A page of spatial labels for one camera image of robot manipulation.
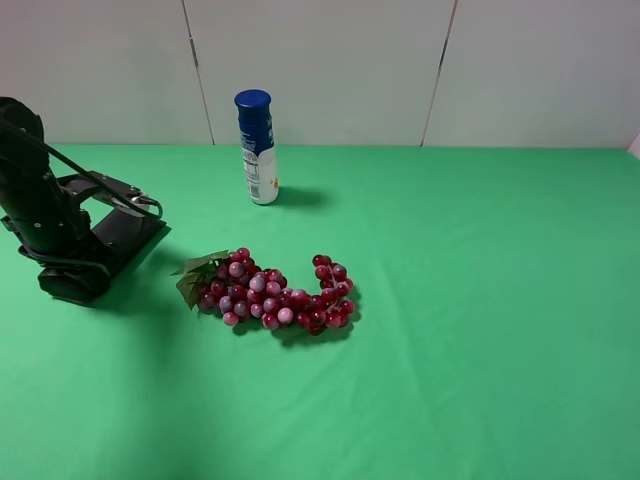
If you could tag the white bottle with blue cap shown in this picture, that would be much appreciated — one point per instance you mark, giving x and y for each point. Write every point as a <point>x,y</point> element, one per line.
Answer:
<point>257,145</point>

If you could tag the bunch of red grapes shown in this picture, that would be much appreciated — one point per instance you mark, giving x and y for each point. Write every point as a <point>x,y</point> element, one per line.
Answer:
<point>231,285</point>

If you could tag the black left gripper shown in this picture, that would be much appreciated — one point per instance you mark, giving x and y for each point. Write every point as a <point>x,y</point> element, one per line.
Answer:
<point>54,220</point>

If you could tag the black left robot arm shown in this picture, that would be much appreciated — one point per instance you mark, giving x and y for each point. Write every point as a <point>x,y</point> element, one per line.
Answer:
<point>27,161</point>

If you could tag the black glasses case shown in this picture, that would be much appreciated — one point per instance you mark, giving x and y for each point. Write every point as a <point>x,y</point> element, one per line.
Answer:
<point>114,243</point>

